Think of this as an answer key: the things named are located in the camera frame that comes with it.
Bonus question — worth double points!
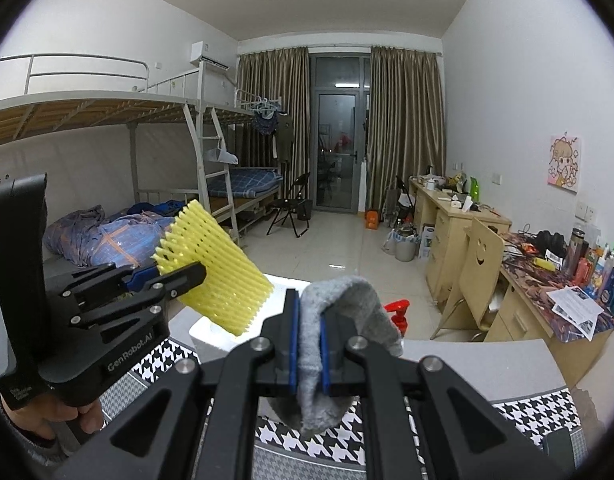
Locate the white bucket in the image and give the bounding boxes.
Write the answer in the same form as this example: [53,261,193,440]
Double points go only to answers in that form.
[393,227,422,262]

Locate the black white houndstooth mat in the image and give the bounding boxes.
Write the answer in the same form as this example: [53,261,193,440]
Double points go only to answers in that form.
[100,335,590,480]

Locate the person's left forearm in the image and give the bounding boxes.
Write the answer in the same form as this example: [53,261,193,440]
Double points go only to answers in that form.
[0,360,70,468]

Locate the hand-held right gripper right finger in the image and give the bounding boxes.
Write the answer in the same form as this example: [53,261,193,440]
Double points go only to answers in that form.
[319,310,562,480]

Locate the blue hanging garment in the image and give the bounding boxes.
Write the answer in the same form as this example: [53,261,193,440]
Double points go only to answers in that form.
[252,109,280,136]

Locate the black folding chair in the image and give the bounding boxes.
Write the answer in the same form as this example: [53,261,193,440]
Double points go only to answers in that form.
[266,172,313,238]

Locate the grey sock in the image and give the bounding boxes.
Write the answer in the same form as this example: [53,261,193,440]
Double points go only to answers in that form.
[294,275,405,438]

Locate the white air conditioner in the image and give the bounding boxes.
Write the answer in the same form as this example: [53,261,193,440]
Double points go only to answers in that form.
[189,40,230,71]

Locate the dark thermos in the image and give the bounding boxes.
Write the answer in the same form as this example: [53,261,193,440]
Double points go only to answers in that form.
[562,227,586,276]

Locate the white printed paper sheet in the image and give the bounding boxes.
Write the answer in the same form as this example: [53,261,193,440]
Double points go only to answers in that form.
[548,285,605,338]

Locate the white bottle with red pump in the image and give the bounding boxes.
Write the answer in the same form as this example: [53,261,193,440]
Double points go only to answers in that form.
[384,299,413,338]

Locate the blue plaid quilt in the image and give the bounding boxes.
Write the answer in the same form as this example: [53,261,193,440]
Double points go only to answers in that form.
[43,201,185,268]

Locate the printed desk mat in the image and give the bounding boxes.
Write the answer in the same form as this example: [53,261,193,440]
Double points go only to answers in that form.
[499,232,614,343]

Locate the glass balcony door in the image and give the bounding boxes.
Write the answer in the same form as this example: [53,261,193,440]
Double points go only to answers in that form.
[309,52,373,213]

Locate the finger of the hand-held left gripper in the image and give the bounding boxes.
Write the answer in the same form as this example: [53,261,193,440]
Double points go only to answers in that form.
[47,262,160,311]
[62,262,208,331]

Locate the wooden chair with smiley cutout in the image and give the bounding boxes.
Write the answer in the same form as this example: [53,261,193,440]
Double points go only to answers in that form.
[431,216,506,341]

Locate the white bag on ladder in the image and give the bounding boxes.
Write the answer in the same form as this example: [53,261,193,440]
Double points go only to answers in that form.
[204,137,239,165]

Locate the blue plaid bedsheet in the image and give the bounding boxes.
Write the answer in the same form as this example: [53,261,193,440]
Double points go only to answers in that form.
[207,166,284,198]

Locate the brown curtain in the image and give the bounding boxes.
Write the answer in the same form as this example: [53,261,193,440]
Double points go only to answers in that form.
[236,46,313,201]
[369,46,447,211]

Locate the cluster of toiletry bottles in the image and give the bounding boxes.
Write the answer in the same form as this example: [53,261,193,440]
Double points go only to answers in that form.
[579,240,614,318]

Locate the black object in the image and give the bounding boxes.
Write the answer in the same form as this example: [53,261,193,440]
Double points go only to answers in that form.
[542,427,588,476]

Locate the dark hanging coat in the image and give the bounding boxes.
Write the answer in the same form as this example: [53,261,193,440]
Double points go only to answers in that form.
[274,112,294,161]

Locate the white foam box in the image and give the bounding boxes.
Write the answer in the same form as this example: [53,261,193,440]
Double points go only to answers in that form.
[188,274,313,366]

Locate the person's left hand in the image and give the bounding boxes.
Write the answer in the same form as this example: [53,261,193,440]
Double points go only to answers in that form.
[0,390,105,443]

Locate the light wooden desk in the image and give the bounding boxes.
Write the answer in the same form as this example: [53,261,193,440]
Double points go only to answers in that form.
[408,177,614,386]

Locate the white metal bunk bed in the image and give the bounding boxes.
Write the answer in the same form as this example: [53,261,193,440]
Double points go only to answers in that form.
[197,57,288,241]
[0,54,238,281]

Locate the cartoon wall poster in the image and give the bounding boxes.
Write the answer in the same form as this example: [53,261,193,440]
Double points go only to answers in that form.
[547,132,584,195]

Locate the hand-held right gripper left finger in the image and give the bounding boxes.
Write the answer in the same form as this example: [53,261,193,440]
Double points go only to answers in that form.
[52,287,303,480]

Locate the yellow foam fruit net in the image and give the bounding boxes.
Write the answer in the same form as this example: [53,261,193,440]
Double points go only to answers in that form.
[151,199,275,337]

